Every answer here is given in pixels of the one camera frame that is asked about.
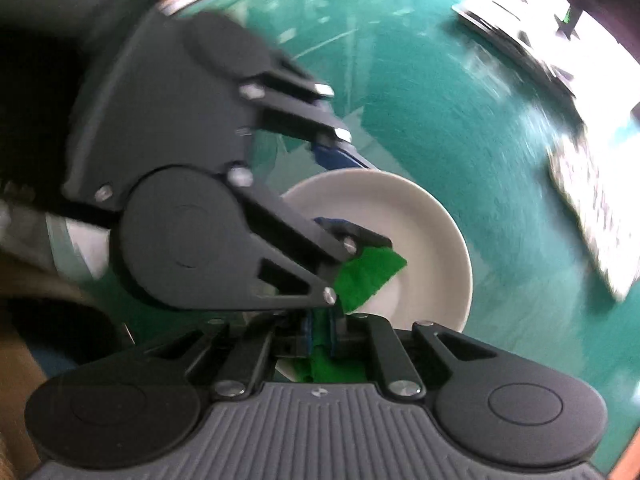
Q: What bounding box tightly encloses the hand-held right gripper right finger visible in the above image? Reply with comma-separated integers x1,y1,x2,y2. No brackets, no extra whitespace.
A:
327,312,501,397

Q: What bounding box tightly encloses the silver scrubbing pad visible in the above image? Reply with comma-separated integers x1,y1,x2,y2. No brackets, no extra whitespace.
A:
547,127,640,303

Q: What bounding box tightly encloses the green felt cloth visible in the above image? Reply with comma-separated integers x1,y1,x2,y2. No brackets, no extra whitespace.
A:
295,246,407,385

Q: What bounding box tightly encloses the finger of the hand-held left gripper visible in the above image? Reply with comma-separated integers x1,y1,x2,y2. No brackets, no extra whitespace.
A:
239,57,377,172
225,162,394,307

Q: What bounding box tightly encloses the black tray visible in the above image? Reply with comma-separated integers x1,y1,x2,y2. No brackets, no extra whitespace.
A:
451,0,583,97

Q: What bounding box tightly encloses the white round plate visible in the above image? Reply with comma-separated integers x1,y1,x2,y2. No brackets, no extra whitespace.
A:
274,169,474,382

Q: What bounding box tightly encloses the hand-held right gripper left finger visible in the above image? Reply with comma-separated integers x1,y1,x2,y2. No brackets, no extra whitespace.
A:
132,310,315,402

